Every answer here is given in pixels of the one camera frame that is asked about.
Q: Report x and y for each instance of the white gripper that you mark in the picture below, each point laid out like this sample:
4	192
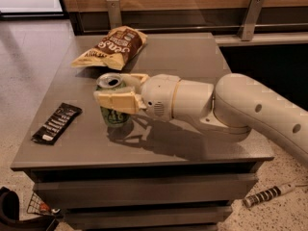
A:
158	95

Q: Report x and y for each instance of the green soda can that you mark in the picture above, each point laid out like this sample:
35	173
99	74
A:
114	117

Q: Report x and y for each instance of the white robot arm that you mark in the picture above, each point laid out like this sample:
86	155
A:
229	109

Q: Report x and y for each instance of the black rxbar chocolate wrapper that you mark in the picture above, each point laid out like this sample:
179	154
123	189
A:
56	124

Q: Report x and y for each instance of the brown chip bag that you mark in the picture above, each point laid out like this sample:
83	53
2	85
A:
115	50

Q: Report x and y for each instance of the grey drawer cabinet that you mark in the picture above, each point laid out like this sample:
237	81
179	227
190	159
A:
146	176

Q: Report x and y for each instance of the striped tool on floor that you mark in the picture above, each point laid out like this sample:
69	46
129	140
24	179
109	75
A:
267	195

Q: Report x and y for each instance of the black chair base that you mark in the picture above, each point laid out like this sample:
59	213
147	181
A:
9	215

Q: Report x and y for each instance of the left metal bracket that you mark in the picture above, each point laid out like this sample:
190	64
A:
114	13

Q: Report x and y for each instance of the metal bracket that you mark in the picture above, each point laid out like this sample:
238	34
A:
246	31
114	13

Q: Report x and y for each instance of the right metal bracket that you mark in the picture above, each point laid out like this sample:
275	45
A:
246	31

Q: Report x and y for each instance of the wire basket on floor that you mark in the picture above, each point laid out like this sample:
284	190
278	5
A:
37	206

